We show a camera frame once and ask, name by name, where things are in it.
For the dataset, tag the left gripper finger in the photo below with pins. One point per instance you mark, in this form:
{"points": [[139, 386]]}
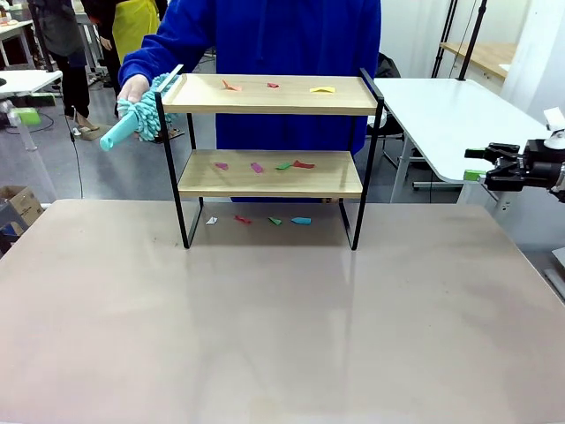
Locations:
{"points": [[24, 116], [44, 100]]}

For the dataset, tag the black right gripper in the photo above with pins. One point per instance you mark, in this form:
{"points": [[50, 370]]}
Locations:
{"points": [[540, 163]]}

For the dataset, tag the teal chenille duster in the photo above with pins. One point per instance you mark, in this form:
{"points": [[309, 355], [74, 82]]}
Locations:
{"points": [[121, 130]]}

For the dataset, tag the person's right forearm blue sleeve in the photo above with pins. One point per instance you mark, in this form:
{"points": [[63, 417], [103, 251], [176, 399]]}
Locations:
{"points": [[152, 55]]}

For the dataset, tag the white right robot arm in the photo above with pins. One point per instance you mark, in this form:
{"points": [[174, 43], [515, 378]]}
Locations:
{"points": [[560, 179]]}

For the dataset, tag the background person's hand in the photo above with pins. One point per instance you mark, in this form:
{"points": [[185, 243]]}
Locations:
{"points": [[106, 43]]}

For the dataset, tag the person's right hand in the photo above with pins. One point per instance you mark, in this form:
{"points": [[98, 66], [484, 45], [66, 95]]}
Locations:
{"points": [[134, 88]]}

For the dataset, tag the small white round-edged table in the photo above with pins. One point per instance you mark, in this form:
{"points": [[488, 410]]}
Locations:
{"points": [[22, 81]]}

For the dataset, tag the grey floor mat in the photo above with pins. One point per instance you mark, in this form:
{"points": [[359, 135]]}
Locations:
{"points": [[95, 131]]}

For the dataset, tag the person in grey top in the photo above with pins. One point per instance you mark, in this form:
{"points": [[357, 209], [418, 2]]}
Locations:
{"points": [[62, 31]]}

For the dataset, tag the white background desk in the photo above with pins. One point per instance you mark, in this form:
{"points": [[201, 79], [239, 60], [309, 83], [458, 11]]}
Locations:
{"points": [[13, 33]]}

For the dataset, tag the large white side table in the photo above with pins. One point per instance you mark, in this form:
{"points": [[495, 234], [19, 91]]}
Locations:
{"points": [[441, 123]]}

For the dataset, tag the cardboard box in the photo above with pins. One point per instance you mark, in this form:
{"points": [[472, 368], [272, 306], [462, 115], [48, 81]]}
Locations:
{"points": [[24, 205]]}

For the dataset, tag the light wooden background table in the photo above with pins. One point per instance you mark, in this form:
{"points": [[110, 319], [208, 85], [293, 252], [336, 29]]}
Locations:
{"points": [[485, 55]]}

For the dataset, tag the person with yellow apron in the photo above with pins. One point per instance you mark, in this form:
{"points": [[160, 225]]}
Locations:
{"points": [[132, 26]]}

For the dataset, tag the black stand pole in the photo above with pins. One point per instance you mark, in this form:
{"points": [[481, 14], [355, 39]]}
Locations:
{"points": [[472, 40]]}

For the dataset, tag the black tripod stand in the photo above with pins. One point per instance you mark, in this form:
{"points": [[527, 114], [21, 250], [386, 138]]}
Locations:
{"points": [[446, 35]]}

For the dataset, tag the black office chair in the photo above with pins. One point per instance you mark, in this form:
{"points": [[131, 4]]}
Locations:
{"points": [[390, 66]]}

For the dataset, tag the magenta paper scrap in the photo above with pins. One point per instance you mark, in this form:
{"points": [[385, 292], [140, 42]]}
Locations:
{"points": [[257, 167], [221, 166]]}

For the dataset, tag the yellow paper scrap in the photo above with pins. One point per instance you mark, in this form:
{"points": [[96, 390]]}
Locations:
{"points": [[323, 90]]}

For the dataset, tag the white paper scrap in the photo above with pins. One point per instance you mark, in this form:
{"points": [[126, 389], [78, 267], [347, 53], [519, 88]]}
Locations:
{"points": [[212, 220]]}

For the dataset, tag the blue paper scrap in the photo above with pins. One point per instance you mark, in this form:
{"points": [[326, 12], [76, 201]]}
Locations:
{"points": [[301, 220]]}

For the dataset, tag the green paper scrap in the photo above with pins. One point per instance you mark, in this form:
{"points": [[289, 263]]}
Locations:
{"points": [[283, 166], [275, 221]]}

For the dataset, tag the person in blue hoodie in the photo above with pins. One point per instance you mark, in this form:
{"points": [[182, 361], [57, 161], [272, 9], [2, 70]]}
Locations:
{"points": [[300, 35]]}

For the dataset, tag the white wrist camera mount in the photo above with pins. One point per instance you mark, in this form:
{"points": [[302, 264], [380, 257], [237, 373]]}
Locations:
{"points": [[555, 132]]}

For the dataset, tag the two-tier wooden black-frame shelf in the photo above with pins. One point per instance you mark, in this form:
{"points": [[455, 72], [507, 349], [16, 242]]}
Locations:
{"points": [[273, 176]]}

